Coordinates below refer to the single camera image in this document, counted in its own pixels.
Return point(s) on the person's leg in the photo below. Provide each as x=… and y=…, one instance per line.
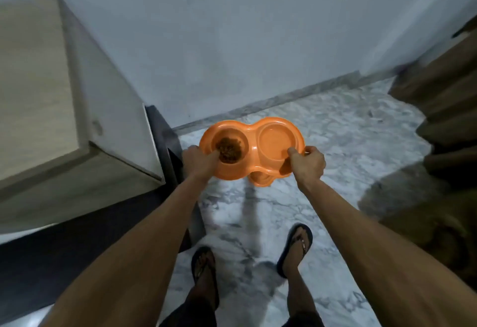
x=300, y=285
x=203, y=297

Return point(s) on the dark cabinet base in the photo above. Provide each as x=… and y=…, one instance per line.
x=93, y=241

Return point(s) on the person's left leg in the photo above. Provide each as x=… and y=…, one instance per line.
x=203, y=297

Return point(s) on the light wooden cabinet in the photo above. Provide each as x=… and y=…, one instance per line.
x=56, y=107

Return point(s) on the brown curtain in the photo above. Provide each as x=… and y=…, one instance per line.
x=439, y=159

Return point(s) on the person's right thumb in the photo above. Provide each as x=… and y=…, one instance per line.
x=294, y=153

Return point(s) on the person's right forearm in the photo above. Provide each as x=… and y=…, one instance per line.
x=387, y=263

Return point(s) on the person's right hand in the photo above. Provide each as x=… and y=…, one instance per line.
x=309, y=166

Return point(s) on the orange double pet bowl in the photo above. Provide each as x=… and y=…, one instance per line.
x=257, y=151

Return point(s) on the person's right leg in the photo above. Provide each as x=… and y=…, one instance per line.
x=300, y=285

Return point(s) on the person's left thumb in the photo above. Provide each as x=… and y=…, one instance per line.
x=209, y=155

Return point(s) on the person's left hand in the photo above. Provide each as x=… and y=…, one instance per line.
x=197, y=164

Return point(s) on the person's left forearm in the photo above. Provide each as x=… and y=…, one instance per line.
x=126, y=256

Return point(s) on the brown pet food kibble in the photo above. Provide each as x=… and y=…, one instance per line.
x=228, y=148

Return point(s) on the black flip-flop sandal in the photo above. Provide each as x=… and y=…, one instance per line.
x=204, y=263
x=294, y=246

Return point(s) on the person's dark shorts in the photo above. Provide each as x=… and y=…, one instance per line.
x=190, y=315

